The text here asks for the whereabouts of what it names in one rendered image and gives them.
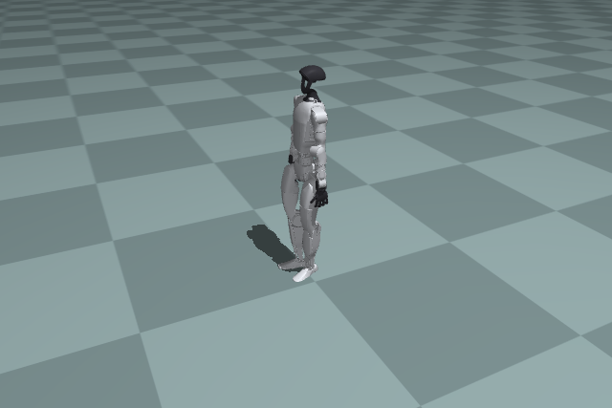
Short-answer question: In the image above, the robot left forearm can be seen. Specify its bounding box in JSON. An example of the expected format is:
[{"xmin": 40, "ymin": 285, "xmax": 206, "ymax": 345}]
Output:
[{"xmin": 314, "ymin": 147, "xmax": 327, "ymax": 188}]

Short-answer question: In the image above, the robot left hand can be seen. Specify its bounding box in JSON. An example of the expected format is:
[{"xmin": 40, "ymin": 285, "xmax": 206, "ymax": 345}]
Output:
[{"xmin": 310, "ymin": 181, "xmax": 328, "ymax": 207}]

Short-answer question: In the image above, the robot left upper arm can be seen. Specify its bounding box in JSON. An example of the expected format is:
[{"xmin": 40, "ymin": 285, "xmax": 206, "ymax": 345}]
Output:
[{"xmin": 310, "ymin": 107, "xmax": 328, "ymax": 158}]

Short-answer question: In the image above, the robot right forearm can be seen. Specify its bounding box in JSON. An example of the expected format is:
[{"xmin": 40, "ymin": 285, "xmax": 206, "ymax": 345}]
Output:
[{"xmin": 289, "ymin": 132, "xmax": 298, "ymax": 161}]

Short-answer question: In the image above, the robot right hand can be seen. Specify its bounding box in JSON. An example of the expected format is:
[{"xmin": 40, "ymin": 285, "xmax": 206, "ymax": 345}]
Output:
[{"xmin": 289, "ymin": 155, "xmax": 301, "ymax": 182}]

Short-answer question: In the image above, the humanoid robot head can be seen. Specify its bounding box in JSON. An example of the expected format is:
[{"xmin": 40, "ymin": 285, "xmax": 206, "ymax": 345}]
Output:
[{"xmin": 299, "ymin": 65, "xmax": 326, "ymax": 103}]

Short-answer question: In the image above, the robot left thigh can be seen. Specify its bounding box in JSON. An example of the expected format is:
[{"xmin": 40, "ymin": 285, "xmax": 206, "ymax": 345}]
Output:
[{"xmin": 299, "ymin": 172, "xmax": 319, "ymax": 235}]

